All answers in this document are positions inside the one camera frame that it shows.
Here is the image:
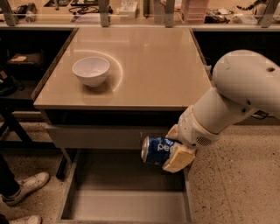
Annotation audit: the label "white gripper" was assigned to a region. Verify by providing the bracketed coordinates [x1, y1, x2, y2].
[162, 106, 221, 173]

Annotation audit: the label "blue pepsi can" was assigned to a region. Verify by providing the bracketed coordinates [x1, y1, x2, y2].
[141, 136, 180, 165]

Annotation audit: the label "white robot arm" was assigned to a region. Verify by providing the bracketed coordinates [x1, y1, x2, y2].
[163, 50, 280, 172]

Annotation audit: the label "open grey middle drawer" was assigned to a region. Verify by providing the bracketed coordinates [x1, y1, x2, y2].
[56, 150, 196, 224]

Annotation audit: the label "grey drawer cabinet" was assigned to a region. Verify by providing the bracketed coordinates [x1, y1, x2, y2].
[31, 26, 223, 224]

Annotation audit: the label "closed grey top drawer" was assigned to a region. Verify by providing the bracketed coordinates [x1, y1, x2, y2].
[46, 125, 168, 150]

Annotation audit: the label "white ceramic bowl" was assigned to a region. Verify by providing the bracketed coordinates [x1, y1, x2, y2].
[72, 57, 110, 88]

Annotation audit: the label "pink stacked trays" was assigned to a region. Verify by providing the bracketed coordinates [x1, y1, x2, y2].
[180, 0, 209, 24]

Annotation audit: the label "white box on bench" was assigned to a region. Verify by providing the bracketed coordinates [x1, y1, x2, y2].
[119, 0, 138, 18]

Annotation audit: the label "white shoe upper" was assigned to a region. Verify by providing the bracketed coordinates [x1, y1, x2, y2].
[1, 172, 50, 207]

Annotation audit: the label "white shoe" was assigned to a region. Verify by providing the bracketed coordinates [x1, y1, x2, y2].
[1, 172, 50, 207]
[9, 215, 42, 224]

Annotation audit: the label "white shoe lower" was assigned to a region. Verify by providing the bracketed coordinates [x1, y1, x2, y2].
[9, 215, 42, 224]

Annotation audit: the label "dark trouser leg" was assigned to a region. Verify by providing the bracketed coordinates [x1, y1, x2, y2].
[0, 154, 20, 198]

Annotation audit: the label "black table leg frame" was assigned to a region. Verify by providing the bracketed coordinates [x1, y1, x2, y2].
[0, 107, 55, 149]

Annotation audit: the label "black cable on bench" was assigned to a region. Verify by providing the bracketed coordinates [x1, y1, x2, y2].
[67, 5, 100, 16]

